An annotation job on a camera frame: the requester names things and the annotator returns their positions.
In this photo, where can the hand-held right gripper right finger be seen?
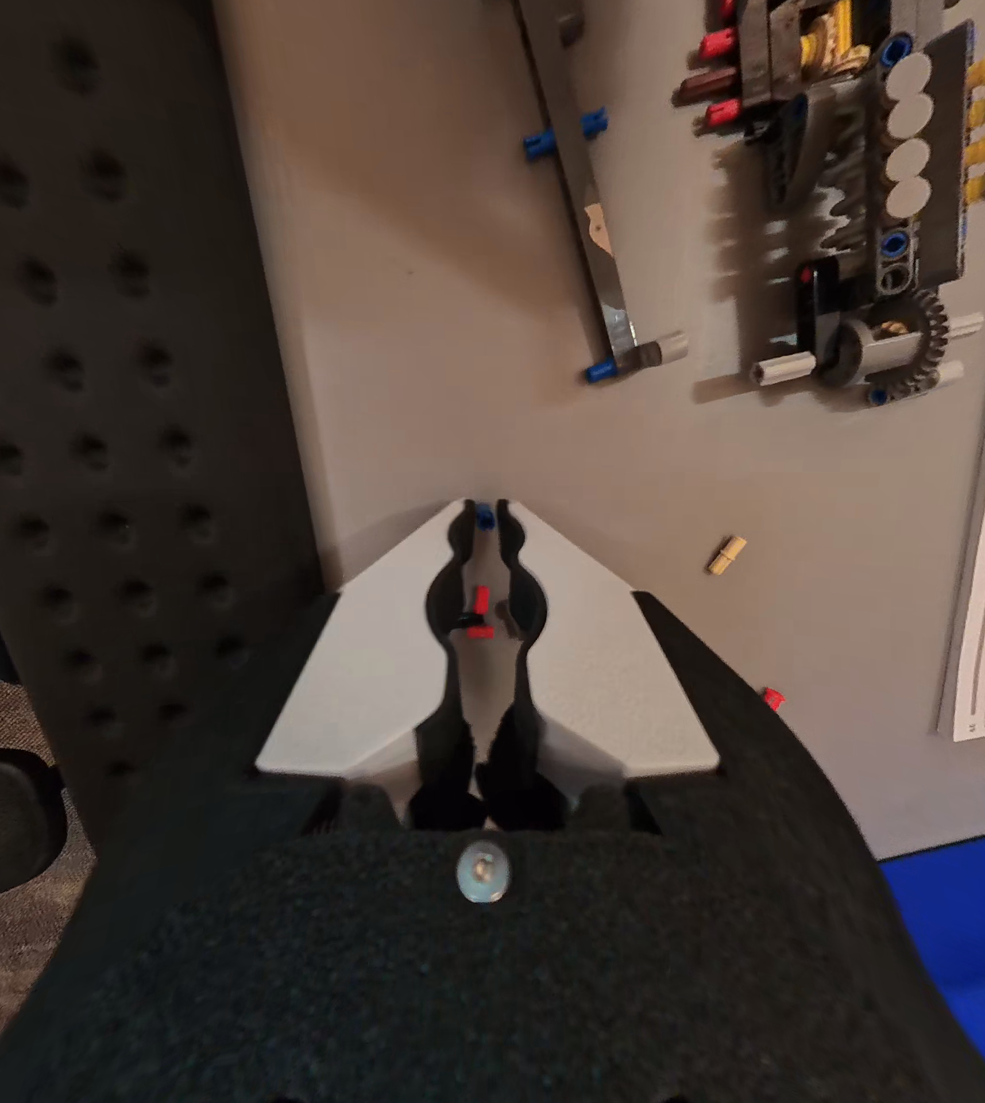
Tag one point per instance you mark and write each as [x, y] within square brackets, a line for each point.
[621, 681]

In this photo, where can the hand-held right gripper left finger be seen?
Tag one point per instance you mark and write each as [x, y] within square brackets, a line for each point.
[354, 681]

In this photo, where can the long dark grey lego beam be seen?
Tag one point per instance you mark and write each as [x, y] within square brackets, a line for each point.
[580, 172]

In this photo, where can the beige lego pin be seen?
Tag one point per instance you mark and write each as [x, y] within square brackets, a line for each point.
[726, 554]

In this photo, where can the lego car chassis assembly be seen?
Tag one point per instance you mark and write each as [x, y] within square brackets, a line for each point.
[944, 215]

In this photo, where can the blue plastic bin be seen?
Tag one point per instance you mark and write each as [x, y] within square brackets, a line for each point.
[975, 965]

